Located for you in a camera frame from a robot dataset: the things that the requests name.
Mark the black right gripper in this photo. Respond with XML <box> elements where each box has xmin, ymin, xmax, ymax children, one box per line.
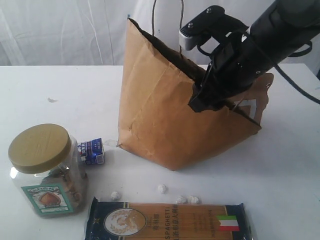
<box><xmin>188</xmin><ymin>32</ymin><xmax>274</xmax><ymax>113</ymax></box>

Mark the brown paper bag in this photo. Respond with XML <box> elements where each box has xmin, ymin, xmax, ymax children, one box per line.
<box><xmin>118</xmin><ymin>18</ymin><xmax>261</xmax><ymax>171</ymax></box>

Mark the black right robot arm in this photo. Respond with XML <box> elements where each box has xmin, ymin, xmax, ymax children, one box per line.
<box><xmin>180</xmin><ymin>0</ymin><xmax>320</xmax><ymax>112</ymax></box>

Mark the brown stand-up pouch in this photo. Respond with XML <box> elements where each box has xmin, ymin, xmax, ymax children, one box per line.
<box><xmin>230</xmin><ymin>73</ymin><xmax>274</xmax><ymax>124</ymax></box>

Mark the small blue milk carton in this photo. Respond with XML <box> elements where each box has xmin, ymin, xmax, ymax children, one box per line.
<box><xmin>77</xmin><ymin>138</ymin><xmax>105</xmax><ymax>166</ymax></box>

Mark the spaghetti package dark blue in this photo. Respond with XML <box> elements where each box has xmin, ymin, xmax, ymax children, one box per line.
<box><xmin>84</xmin><ymin>198</ymin><xmax>253</xmax><ymax>240</ymax></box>

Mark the clear jar with gold lid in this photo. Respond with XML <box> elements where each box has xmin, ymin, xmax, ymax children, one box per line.
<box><xmin>8</xmin><ymin>123</ymin><xmax>88</xmax><ymax>218</ymax></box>

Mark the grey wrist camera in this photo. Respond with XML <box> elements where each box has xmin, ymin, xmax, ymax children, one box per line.
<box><xmin>179</xmin><ymin>5</ymin><xmax>249</xmax><ymax>51</ymax></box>

